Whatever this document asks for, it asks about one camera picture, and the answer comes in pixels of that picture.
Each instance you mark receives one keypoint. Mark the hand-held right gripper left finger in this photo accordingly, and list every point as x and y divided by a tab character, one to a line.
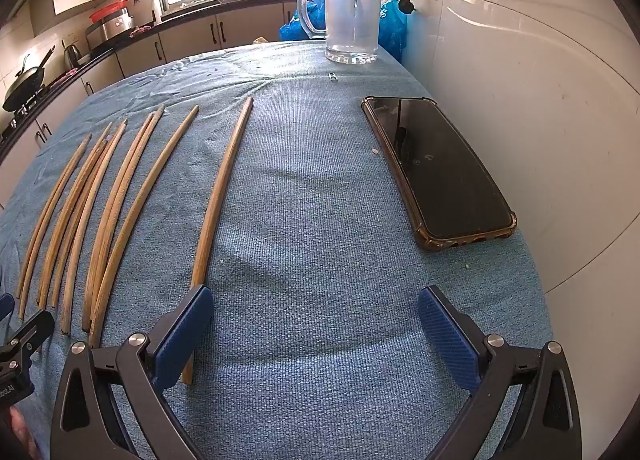
182	335

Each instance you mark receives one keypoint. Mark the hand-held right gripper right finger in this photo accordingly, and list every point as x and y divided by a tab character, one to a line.
447	340

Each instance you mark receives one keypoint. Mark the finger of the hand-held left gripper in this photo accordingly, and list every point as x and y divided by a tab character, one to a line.
5	305
30	332

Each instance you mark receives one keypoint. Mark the row of wooden chopsticks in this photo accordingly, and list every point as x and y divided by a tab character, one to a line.
96	307

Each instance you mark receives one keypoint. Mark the wooden chopstick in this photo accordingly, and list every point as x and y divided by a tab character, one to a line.
210	230

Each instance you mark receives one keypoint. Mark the blue ribbed tablecloth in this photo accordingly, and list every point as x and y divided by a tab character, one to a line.
310	240

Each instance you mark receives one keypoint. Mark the smartphone in brown case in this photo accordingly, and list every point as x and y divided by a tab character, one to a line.
440	175

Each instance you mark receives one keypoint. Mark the gas stove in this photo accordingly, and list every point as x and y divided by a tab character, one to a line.
20	115

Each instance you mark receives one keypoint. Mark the black wok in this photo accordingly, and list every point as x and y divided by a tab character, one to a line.
22	87

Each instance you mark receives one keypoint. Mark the steel kettle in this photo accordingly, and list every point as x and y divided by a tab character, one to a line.
72	55

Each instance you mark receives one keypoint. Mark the black kitchen countertop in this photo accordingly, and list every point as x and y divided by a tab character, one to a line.
125	40

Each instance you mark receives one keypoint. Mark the beige base cabinets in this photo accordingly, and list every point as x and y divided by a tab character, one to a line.
190	37

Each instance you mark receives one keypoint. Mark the steel pot with red lid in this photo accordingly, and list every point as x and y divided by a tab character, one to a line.
107	25

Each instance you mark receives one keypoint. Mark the blue plastic bag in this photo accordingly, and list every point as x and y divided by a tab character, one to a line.
392	25

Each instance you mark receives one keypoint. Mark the clear glass pitcher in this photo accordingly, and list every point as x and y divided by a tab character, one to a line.
350	15

